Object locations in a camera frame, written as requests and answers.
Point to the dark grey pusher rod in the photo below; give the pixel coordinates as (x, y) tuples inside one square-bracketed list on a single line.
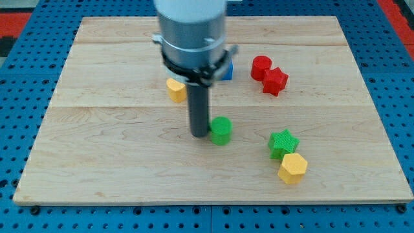
[(198, 110)]

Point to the grey cylindrical robot arm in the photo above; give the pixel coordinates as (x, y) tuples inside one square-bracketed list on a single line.
[(192, 41)]

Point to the yellow hexagon block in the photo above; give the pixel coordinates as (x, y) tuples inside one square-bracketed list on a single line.
[(292, 169)]

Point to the yellow half-round block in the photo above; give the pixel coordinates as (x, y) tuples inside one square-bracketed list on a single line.
[(176, 90)]

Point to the blue block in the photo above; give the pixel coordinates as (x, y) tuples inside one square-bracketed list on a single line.
[(229, 74)]

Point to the green cylinder block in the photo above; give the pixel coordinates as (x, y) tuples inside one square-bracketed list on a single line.
[(221, 130)]

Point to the red cylinder block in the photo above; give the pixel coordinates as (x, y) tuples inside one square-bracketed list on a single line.
[(259, 65)]

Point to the red star block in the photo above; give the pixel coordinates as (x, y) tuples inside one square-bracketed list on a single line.
[(274, 81)]

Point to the wooden board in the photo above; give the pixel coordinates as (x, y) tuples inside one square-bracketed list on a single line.
[(112, 137)]

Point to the green star block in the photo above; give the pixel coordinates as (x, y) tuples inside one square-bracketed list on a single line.
[(282, 143)]

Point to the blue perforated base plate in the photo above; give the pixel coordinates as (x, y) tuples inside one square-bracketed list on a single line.
[(32, 69)]

